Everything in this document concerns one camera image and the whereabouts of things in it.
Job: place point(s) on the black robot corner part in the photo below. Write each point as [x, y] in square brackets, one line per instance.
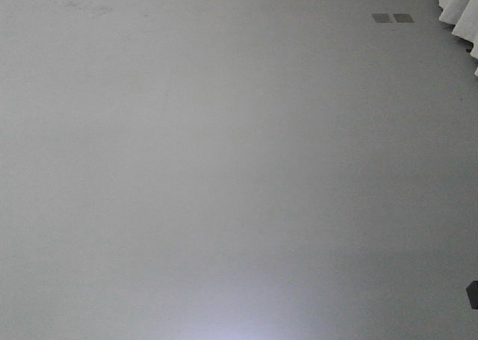
[472, 293]

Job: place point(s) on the white draped curtain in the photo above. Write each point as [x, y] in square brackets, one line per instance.
[462, 16]

